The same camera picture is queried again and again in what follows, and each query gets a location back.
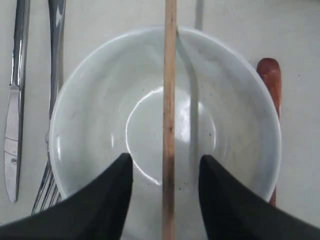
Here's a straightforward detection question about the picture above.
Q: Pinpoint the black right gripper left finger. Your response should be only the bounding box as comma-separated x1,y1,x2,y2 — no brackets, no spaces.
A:
0,153,133,240

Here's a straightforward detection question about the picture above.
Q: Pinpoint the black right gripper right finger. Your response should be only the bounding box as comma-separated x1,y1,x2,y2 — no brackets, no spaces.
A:
198,155,320,240

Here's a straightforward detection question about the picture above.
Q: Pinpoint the silver metal fork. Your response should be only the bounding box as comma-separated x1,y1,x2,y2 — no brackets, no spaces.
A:
31,0,66,215

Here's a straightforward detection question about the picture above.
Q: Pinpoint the brown wooden spoon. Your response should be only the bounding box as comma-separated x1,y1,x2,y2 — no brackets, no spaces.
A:
256,57,283,207

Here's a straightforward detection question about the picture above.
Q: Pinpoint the wooden chopstick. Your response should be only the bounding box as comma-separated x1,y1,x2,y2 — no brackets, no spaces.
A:
162,0,177,240

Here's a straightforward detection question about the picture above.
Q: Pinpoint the silver table knife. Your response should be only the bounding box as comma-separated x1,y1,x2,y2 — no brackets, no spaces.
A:
3,0,31,203

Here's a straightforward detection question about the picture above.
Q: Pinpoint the white ceramic bowl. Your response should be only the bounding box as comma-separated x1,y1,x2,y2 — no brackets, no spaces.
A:
48,24,283,201

